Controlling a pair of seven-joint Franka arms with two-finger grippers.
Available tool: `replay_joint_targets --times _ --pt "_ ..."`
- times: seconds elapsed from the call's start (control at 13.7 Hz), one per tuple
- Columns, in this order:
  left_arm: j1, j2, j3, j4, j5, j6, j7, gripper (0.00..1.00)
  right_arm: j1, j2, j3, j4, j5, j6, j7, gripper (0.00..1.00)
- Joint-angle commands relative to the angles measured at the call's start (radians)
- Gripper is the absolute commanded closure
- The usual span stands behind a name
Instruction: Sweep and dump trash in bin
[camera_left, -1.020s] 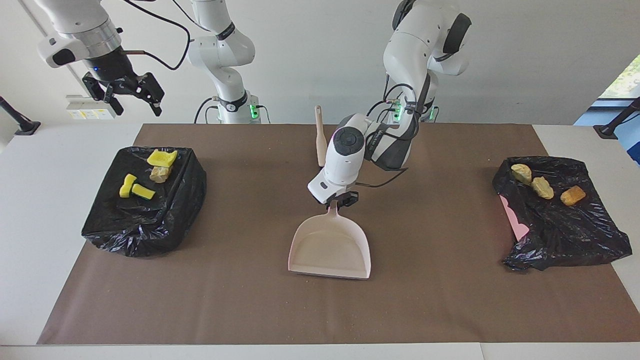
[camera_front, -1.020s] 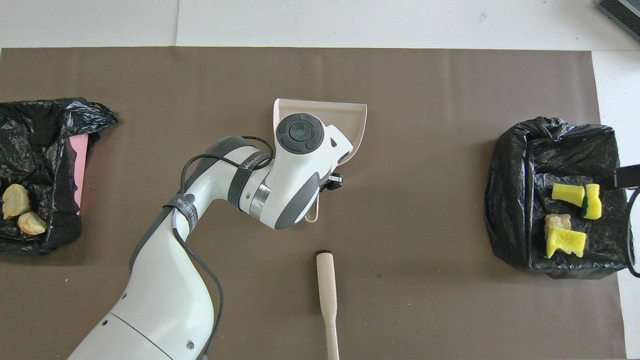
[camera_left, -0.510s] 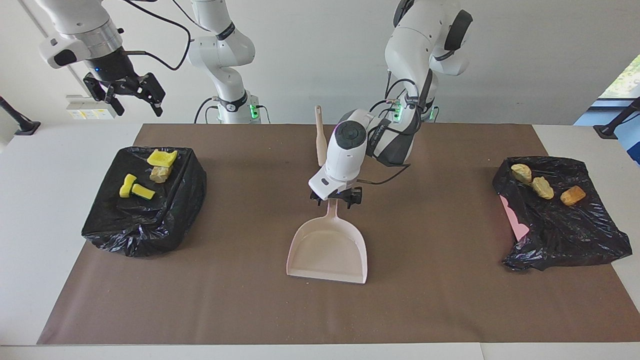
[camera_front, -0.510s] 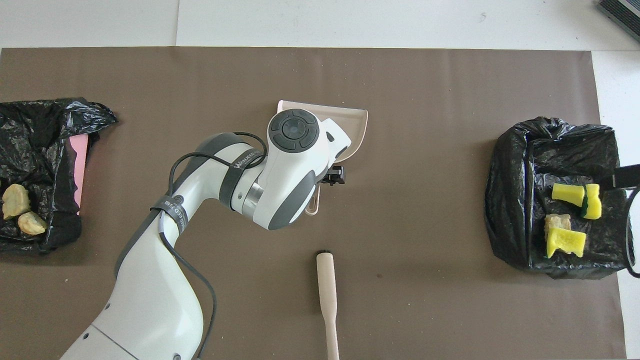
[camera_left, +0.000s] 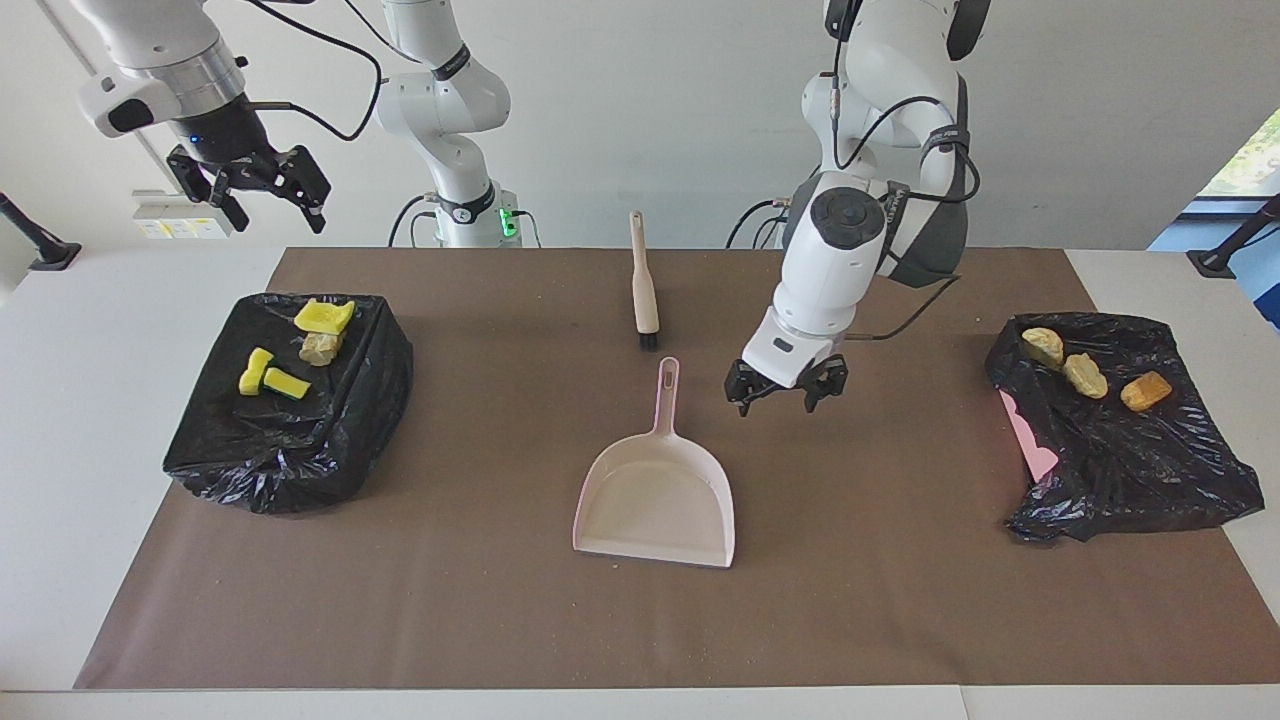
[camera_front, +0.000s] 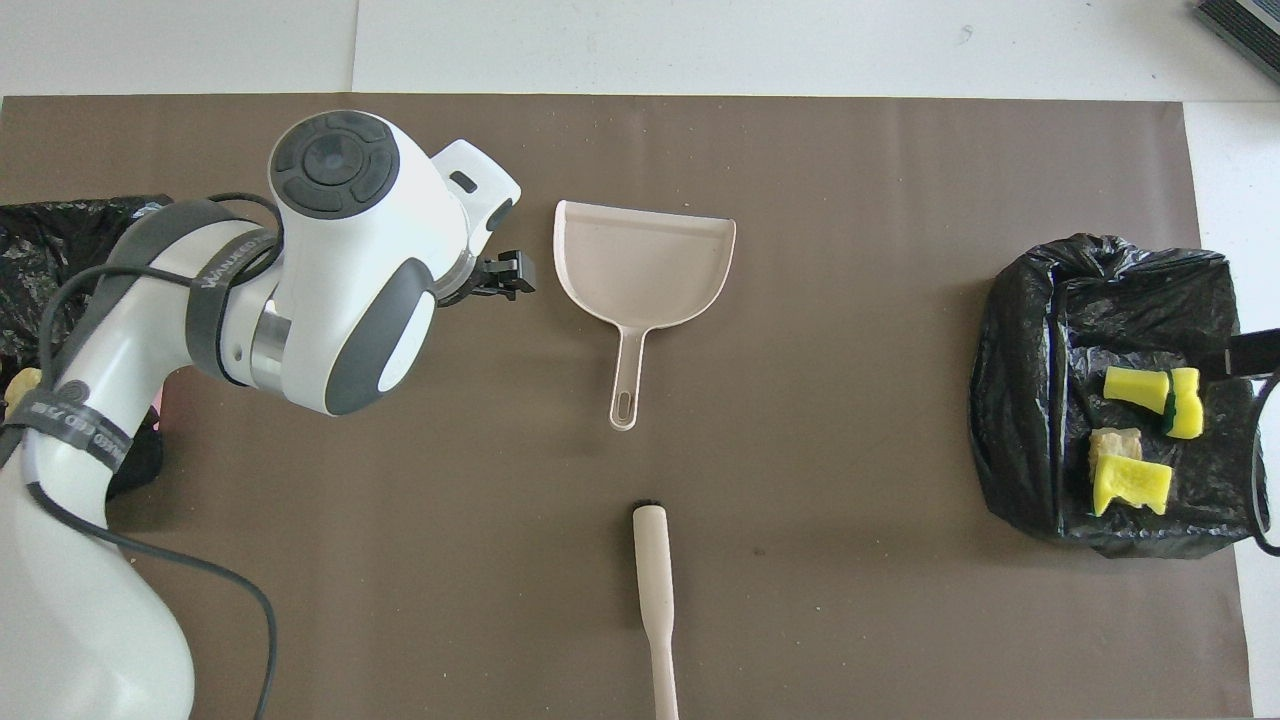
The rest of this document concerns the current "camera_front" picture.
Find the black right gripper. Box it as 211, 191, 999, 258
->
1196, 328, 1280, 381

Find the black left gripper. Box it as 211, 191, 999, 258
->
440, 249, 536, 306

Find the yellow green sponge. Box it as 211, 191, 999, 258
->
1102, 365, 1173, 415

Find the beige plastic dustpan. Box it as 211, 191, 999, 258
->
553, 199, 738, 432

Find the notched yellow sponge piece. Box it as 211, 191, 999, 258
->
1091, 455, 1174, 518

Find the beige handled black bristle brush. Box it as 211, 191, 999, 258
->
631, 498, 681, 720

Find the black bag fully covering bin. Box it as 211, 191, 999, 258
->
967, 233, 1273, 559

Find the black bag lining pink bin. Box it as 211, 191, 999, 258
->
0, 194, 176, 501

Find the dark grey ribbed device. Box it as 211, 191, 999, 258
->
1193, 0, 1280, 86

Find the brown paper table mat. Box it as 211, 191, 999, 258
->
0, 93, 1253, 720

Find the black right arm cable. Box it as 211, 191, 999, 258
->
1250, 370, 1280, 558

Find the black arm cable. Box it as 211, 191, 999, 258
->
0, 192, 286, 720
1250, 370, 1280, 558

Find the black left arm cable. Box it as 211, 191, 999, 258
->
0, 192, 286, 720

